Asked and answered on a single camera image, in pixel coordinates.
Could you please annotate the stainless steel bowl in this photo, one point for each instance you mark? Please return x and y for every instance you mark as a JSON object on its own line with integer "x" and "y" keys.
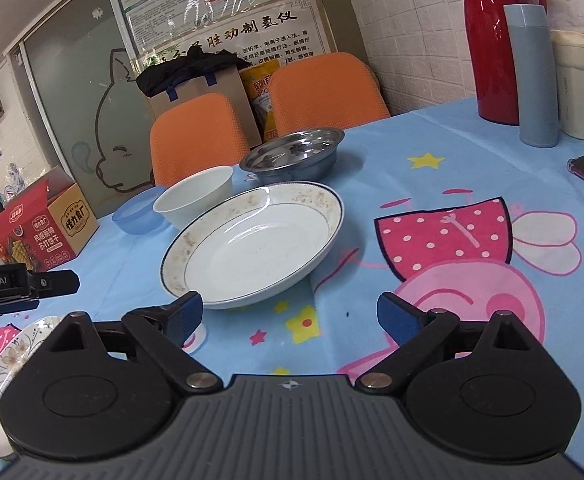
{"x": 292, "y": 155}

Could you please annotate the blue-grey vacuum flask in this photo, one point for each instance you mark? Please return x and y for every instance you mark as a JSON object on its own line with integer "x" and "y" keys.
{"x": 531, "y": 85}

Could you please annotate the brown paper bag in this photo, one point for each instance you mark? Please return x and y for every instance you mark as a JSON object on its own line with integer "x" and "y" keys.
{"x": 224, "y": 85}

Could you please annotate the yellow plastic bag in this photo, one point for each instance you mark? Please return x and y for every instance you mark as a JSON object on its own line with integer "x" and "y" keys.
{"x": 259, "y": 90}

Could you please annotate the black cloth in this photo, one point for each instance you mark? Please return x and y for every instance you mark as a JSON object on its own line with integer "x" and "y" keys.
{"x": 187, "y": 72}

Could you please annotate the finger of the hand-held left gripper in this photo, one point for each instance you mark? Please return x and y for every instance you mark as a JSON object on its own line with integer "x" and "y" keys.
{"x": 54, "y": 282}
{"x": 7, "y": 306}

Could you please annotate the cartoon rabbit window decal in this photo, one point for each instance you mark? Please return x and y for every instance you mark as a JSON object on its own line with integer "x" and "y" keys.
{"x": 117, "y": 125}

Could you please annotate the floral white plate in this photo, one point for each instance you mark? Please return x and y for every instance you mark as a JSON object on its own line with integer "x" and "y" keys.
{"x": 12, "y": 355}

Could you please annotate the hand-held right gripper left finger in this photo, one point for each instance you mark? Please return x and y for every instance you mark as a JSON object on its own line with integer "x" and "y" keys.
{"x": 188, "y": 316}

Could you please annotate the red thermos jug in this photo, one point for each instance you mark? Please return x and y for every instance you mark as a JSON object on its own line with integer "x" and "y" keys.
{"x": 486, "y": 60}

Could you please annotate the orange chair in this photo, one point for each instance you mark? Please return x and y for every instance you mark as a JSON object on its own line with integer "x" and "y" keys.
{"x": 197, "y": 130}
{"x": 322, "y": 95}

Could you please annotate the cream tumbler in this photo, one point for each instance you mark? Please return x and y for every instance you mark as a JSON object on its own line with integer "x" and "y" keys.
{"x": 576, "y": 95}

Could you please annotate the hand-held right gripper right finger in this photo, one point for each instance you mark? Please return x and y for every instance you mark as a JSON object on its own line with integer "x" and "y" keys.
{"x": 395, "y": 317}

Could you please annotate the red and orange cardboard box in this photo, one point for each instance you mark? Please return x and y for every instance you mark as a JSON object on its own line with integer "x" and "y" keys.
{"x": 67, "y": 220}

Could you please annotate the framed text sign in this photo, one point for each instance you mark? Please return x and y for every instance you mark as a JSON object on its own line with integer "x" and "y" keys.
{"x": 252, "y": 25}

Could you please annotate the white ceramic bowl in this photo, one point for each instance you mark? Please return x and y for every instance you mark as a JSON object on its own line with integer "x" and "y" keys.
{"x": 197, "y": 192}

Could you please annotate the large white blue-rimmed plate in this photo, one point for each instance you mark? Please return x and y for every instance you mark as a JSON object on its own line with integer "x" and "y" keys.
{"x": 257, "y": 245}

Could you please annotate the blue plastic bowl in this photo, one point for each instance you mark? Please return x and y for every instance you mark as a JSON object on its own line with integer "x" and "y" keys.
{"x": 134, "y": 217}

